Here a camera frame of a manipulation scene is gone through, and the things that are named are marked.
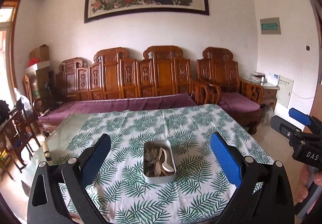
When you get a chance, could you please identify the wooden side table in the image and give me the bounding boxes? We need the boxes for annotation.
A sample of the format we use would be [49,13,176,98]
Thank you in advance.
[254,82,279,111]

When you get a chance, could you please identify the wooden dining chair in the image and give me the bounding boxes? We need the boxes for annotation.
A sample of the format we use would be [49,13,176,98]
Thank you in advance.
[1,106,41,173]

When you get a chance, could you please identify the cream plastic fork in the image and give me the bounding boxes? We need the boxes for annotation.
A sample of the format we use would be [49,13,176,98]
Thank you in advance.
[150,149,162,177]

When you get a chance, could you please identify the palm leaf tablecloth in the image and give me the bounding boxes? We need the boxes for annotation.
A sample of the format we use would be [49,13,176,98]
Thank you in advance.
[49,105,273,223]

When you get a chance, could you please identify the purple armchair cushion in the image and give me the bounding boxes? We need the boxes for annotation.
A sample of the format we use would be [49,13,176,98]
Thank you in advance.
[219,92,260,113]

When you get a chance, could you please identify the white wall electrical panel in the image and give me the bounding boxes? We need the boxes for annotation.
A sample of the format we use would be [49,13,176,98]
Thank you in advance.
[276,76,294,108]

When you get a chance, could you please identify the carved wooden armchair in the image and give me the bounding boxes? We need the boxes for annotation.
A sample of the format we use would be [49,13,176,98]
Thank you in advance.
[196,47,263,135]

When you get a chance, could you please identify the grey utensil tray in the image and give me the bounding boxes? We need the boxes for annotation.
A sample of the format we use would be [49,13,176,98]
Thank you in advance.
[143,139,177,185]

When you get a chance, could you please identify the carved wooden sofa bench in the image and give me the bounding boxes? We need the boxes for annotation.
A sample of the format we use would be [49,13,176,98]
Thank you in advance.
[37,45,222,136]

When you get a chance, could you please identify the white ceramic soup spoon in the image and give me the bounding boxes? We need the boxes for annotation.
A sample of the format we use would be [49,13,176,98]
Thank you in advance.
[160,147,175,173]

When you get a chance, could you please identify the person's right hand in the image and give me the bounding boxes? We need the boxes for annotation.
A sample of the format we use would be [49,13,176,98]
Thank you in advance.
[294,164,322,204]

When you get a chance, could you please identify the cardboard boxes stack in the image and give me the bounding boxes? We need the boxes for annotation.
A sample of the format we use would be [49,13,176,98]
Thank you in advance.
[23,45,52,103]

